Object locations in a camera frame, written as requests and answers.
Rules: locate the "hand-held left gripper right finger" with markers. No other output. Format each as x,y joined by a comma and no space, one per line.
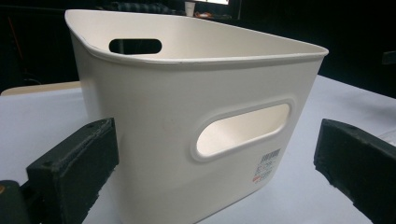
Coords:
358,161

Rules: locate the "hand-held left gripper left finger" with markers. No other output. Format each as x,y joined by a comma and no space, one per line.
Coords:
71,168

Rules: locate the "white plastic storage bin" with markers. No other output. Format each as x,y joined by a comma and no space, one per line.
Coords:
149,124

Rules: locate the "dark plaid cloth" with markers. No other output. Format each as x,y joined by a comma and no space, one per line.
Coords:
140,6

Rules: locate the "white paper cup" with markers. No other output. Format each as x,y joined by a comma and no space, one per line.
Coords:
189,8

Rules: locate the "orange item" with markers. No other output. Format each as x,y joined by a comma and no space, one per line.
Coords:
203,14

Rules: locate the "bright monitor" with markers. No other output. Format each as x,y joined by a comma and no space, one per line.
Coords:
216,1

